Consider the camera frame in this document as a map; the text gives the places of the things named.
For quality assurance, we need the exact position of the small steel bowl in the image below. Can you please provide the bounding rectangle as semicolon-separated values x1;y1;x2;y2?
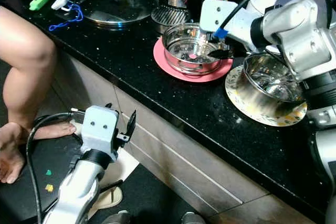
162;22;229;76

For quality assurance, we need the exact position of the floral rim plate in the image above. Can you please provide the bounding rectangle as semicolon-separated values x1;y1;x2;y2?
225;66;308;127

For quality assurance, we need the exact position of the large steel bowl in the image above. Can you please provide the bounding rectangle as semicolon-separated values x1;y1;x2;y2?
240;54;308;117

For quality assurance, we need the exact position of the pink plate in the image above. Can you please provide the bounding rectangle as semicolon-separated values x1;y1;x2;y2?
153;36;233;83

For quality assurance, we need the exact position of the round metal strainer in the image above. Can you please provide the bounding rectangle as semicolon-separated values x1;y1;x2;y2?
151;5;190;35

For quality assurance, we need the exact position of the beige slipper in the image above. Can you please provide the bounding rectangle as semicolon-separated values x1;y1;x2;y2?
88;186;124;219

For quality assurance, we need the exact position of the black floor mat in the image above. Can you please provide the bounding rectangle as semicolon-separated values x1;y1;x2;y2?
115;164;200;224

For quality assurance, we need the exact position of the grey robot left foot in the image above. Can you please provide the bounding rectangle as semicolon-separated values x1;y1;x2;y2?
102;211;132;224

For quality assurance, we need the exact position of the grey robot foot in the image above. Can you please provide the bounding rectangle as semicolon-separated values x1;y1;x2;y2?
102;211;132;224
181;212;208;224

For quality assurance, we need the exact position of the brown wooden drawer cabinet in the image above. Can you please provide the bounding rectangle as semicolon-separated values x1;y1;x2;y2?
52;46;336;224

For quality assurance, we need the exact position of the glass pan lid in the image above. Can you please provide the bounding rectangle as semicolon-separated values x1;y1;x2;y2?
79;0;159;25

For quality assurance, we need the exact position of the grey robot right foot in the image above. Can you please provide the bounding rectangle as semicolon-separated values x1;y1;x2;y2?
181;212;208;224

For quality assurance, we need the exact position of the person's bare leg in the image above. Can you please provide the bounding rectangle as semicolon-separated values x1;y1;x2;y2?
0;122;27;184
0;6;77;141

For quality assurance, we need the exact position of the black stool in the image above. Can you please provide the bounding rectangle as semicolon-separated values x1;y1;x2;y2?
0;114;92;224

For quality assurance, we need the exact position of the green plastic case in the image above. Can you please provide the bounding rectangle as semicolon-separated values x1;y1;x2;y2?
29;0;52;11

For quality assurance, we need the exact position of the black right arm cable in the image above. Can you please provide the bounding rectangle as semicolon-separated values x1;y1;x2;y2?
213;0;334;41

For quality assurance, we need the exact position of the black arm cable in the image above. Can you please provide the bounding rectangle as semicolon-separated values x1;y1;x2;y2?
213;0;334;41
26;110;87;224

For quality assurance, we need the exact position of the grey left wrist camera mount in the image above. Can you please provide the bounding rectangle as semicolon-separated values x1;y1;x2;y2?
81;105;120;154

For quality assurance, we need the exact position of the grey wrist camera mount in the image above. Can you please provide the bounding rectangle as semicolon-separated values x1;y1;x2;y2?
199;0;255;46
81;105;120;154

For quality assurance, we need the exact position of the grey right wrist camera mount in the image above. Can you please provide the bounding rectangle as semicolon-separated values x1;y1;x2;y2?
199;0;255;46

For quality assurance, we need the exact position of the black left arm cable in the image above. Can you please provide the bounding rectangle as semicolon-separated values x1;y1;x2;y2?
26;110;87;224

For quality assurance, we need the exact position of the white key fob blue cord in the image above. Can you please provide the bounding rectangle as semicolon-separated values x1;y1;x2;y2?
48;0;85;32

